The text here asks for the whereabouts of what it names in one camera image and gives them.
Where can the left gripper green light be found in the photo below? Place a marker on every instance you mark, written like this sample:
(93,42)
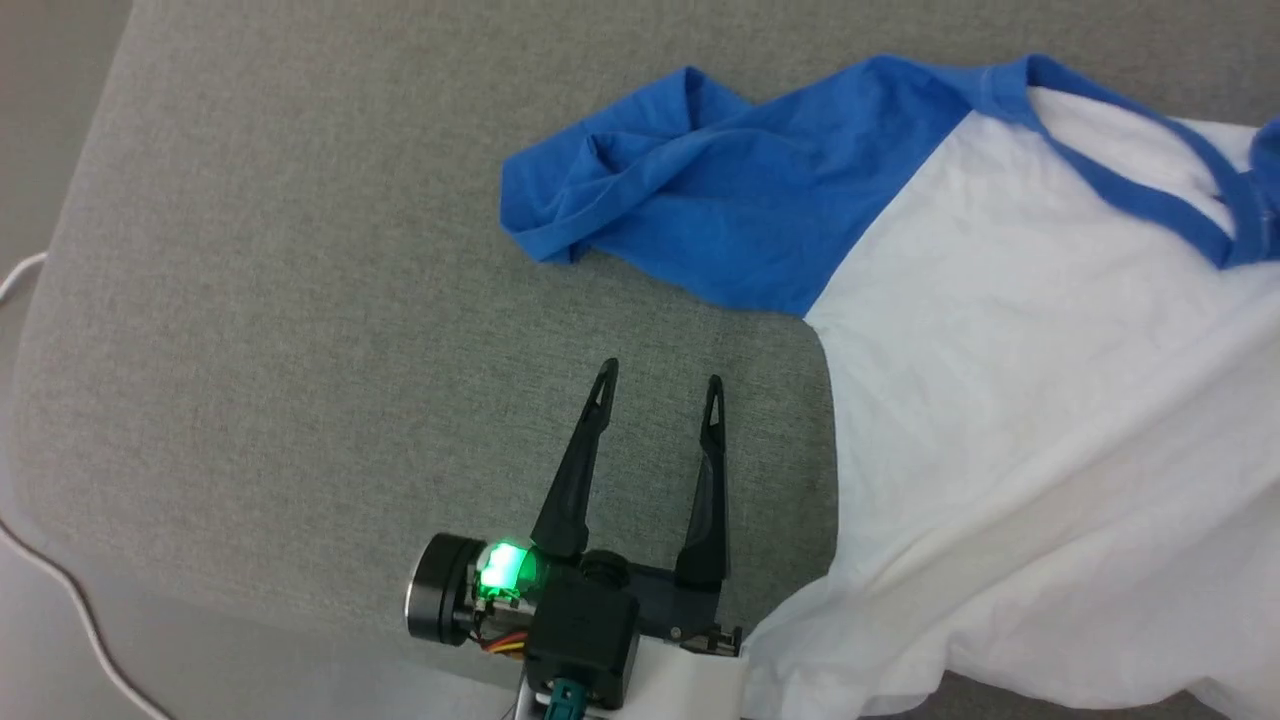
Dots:
(450,595)

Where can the white and blue t-shirt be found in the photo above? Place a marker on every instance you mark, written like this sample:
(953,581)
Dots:
(1000,350)

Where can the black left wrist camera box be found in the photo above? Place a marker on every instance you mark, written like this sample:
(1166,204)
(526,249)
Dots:
(585,640)

